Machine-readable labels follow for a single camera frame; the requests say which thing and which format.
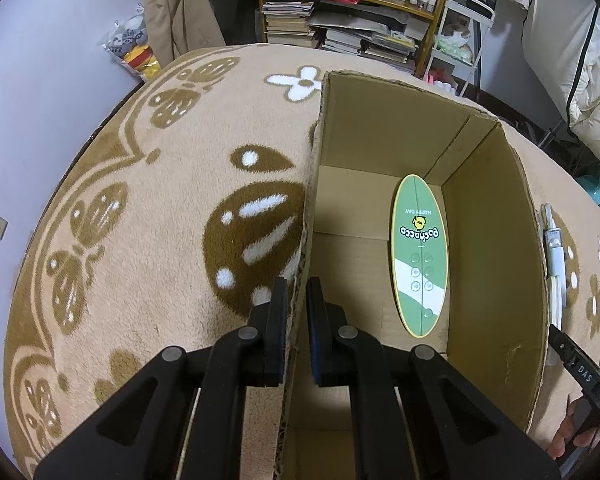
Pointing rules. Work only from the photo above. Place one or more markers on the yellow wooden bookshelf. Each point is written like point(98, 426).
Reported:
point(432, 35)

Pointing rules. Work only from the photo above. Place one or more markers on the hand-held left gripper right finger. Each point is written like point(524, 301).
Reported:
point(314, 332)

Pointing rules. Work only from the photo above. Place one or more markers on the plastic bag of plush toys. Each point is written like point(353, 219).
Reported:
point(130, 40)

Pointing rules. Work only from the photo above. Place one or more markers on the row of small white bottles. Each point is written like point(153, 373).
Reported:
point(422, 0)

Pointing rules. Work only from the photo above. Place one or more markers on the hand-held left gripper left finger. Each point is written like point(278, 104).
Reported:
point(280, 332)

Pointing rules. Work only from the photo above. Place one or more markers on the beige coat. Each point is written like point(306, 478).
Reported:
point(180, 10)

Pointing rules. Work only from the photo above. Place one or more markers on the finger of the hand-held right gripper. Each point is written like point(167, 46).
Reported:
point(577, 365)

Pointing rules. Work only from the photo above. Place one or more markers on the person's right hand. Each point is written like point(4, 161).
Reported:
point(572, 430)

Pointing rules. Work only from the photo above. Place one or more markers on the beige patterned rug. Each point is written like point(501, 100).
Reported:
point(145, 220)

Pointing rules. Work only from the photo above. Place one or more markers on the pile of slanted books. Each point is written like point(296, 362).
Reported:
point(370, 42)

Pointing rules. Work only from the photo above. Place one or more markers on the brown cardboard box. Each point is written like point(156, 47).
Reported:
point(485, 270)

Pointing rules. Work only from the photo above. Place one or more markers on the white metal cart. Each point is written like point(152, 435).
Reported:
point(460, 35)

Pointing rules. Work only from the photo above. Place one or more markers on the green oval remote control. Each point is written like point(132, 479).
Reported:
point(420, 260)

